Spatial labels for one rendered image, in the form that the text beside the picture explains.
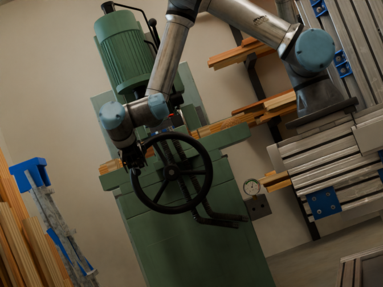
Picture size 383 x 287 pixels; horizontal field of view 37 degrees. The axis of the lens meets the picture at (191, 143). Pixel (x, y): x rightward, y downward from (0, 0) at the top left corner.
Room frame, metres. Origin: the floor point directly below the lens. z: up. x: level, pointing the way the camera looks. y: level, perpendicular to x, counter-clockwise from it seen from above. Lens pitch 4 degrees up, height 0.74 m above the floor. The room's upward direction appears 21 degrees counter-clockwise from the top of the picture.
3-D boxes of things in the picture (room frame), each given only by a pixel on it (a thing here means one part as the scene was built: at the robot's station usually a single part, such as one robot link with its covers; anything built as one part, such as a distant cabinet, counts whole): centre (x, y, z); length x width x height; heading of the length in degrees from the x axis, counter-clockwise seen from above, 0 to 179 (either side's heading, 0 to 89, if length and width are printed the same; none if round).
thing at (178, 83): (2.56, -0.02, 1.22); 0.09 x 0.08 x 0.15; 4
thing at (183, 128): (2.15, 0.07, 0.91); 0.15 x 0.14 x 0.09; 94
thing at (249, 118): (2.34, 0.06, 0.92); 0.67 x 0.02 x 0.04; 94
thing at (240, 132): (2.23, 0.08, 0.87); 0.61 x 0.30 x 0.06; 94
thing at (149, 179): (2.27, 0.12, 0.82); 0.40 x 0.21 x 0.04; 94
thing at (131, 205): (2.46, 0.13, 0.76); 0.57 x 0.45 x 0.09; 4
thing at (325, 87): (1.80, -0.42, 0.87); 0.15 x 0.15 x 0.10
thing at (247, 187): (2.14, -0.15, 0.65); 0.06 x 0.04 x 0.08; 94
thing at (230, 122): (2.27, -0.17, 0.92); 0.14 x 0.09 x 0.04; 4
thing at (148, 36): (2.66, 0.00, 1.40); 0.10 x 0.06 x 0.16; 4
